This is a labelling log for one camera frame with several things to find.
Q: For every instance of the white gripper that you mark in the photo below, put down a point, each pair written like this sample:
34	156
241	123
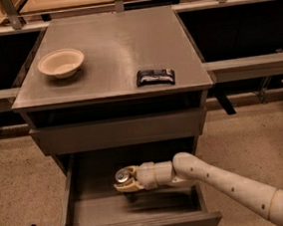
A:
146	176

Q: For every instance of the redbull can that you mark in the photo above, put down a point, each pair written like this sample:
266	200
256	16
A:
123	176

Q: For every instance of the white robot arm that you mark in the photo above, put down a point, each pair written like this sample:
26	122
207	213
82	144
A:
187	169

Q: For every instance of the open grey middle drawer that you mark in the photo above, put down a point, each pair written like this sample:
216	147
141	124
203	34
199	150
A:
91	199

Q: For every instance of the closed grey top drawer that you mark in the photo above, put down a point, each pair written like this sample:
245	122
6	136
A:
88	136

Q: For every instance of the grey drawer cabinet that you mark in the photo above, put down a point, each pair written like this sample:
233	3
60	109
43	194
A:
115	47

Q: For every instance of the dark snack packet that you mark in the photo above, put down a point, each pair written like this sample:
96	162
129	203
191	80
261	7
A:
154	77

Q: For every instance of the white paper bowl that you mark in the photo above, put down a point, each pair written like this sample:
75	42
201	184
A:
62	63

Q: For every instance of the metal railing frame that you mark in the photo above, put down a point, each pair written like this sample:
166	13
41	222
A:
117	4

